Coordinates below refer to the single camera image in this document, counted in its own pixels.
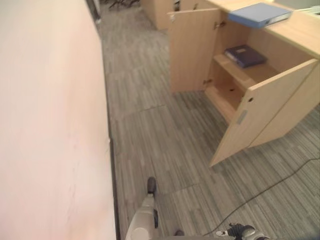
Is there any light wood background cabinet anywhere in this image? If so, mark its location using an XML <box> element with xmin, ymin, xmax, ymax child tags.
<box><xmin>140</xmin><ymin>0</ymin><xmax>176</xmax><ymax>32</ymax></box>

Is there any wood cabinet door with label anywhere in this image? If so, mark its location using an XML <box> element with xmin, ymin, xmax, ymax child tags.
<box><xmin>166</xmin><ymin>7</ymin><xmax>221</xmax><ymax>94</ymax></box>

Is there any white object on cabinet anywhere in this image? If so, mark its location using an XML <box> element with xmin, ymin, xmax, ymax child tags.
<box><xmin>301</xmin><ymin>5</ymin><xmax>320</xmax><ymax>17</ymax></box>

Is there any wood cabinet shelf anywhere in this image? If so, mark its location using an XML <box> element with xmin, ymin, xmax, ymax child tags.
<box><xmin>212</xmin><ymin>53</ymin><xmax>281</xmax><ymax>92</ymax></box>

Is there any black floor cable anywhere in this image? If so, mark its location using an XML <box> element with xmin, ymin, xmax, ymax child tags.
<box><xmin>203</xmin><ymin>156</ymin><xmax>320</xmax><ymax>237</ymax></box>

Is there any wood cabinet door with handle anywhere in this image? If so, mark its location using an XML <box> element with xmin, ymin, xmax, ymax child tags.
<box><xmin>208</xmin><ymin>58</ymin><xmax>319</xmax><ymax>168</ymax></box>

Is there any light blue folder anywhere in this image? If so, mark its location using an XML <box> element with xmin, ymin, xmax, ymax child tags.
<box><xmin>227</xmin><ymin>2</ymin><xmax>294</xmax><ymax>29</ymax></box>

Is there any grey door handle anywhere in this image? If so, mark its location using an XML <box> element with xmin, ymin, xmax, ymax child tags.
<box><xmin>236</xmin><ymin>109</ymin><xmax>249</xmax><ymax>125</ymax></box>

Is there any light wood office cabinet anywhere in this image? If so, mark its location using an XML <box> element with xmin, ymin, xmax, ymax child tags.
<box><xmin>204</xmin><ymin>0</ymin><xmax>320</xmax><ymax>150</ymax></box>

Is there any silver left robot leg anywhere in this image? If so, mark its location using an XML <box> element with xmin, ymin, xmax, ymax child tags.
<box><xmin>124</xmin><ymin>191</ymin><xmax>160</xmax><ymax>240</ymax></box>

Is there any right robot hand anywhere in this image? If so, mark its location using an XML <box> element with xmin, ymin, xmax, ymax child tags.
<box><xmin>215</xmin><ymin>222</ymin><xmax>247</xmax><ymax>237</ymax></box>

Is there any black chair base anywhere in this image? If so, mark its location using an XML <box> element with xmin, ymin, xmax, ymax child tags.
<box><xmin>108</xmin><ymin>0</ymin><xmax>140</xmax><ymax>9</ymax></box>

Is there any dark left robot foot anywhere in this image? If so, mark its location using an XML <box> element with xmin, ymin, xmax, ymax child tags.
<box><xmin>146</xmin><ymin>176</ymin><xmax>158</xmax><ymax>195</ymax></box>

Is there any dark blue folder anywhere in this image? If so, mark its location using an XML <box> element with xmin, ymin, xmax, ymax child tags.
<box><xmin>223</xmin><ymin>44</ymin><xmax>268</xmax><ymax>69</ymax></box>

